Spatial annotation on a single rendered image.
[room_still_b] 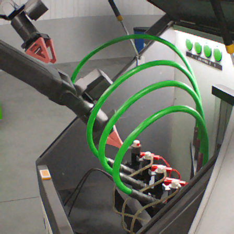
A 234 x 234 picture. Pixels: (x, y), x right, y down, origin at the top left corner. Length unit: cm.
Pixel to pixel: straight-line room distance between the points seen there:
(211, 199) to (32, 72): 49
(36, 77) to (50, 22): 666
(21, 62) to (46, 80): 8
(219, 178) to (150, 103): 71
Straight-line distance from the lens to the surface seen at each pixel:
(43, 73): 85
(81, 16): 766
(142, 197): 80
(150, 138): 141
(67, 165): 135
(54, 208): 108
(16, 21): 114
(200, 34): 113
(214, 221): 71
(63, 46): 763
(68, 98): 89
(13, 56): 81
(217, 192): 70
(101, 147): 80
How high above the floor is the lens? 156
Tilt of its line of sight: 20 degrees down
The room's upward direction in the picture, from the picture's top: straight up
